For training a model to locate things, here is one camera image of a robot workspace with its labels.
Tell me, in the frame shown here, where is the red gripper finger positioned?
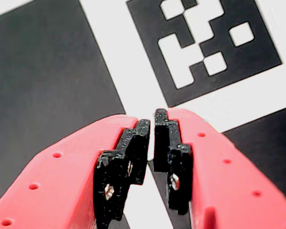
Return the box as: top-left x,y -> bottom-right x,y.
0,114 -> 151,229
153,107 -> 286,229

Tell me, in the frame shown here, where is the black white marker checkerboard mat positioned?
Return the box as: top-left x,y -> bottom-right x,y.
0,0 -> 286,229

